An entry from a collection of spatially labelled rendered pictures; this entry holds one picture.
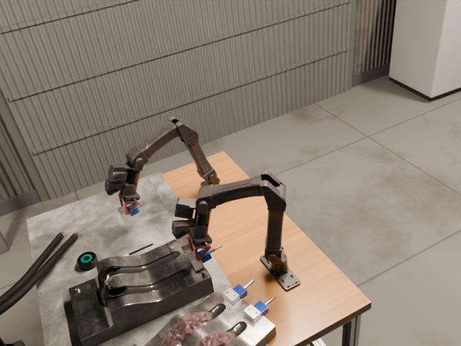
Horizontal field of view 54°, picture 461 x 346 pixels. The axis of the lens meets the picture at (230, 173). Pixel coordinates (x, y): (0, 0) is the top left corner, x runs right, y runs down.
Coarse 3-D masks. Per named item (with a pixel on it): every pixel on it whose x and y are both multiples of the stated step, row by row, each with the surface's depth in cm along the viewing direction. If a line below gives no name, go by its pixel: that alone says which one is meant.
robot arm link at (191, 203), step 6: (180, 198) 160; (186, 198) 161; (192, 198) 161; (180, 204) 158; (186, 204) 159; (192, 204) 159; (204, 204) 153; (180, 210) 159; (186, 210) 159; (198, 210) 155; (204, 210) 155; (180, 216) 160; (186, 216) 160
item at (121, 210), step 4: (132, 204) 198; (144, 204) 199; (120, 208) 196; (128, 208) 197; (136, 208) 196; (120, 212) 194; (124, 212) 193; (132, 212) 196; (136, 212) 197; (124, 216) 194; (128, 216) 195; (124, 220) 195; (128, 220) 196
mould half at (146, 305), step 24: (96, 264) 172; (120, 264) 172; (168, 264) 174; (72, 288) 174; (96, 288) 172; (168, 288) 165; (192, 288) 166; (96, 312) 163; (120, 312) 156; (144, 312) 161; (168, 312) 167; (96, 336) 157
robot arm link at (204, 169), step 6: (180, 132) 195; (180, 138) 198; (198, 138) 197; (186, 144) 196; (192, 144) 197; (198, 144) 199; (192, 150) 199; (198, 150) 201; (192, 156) 203; (198, 156) 203; (204, 156) 205; (198, 162) 204; (204, 162) 206; (198, 168) 209; (204, 168) 208; (210, 168) 209; (204, 174) 209; (210, 174) 210; (216, 174) 213; (204, 180) 212
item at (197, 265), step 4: (216, 248) 170; (192, 252) 169; (200, 252) 170; (208, 252) 169; (212, 252) 170; (188, 256) 168; (192, 256) 167; (204, 256) 168; (208, 256) 168; (192, 260) 166; (196, 260) 166; (200, 260) 167; (204, 260) 168; (192, 264) 170; (196, 264) 167; (200, 264) 168; (196, 268) 168
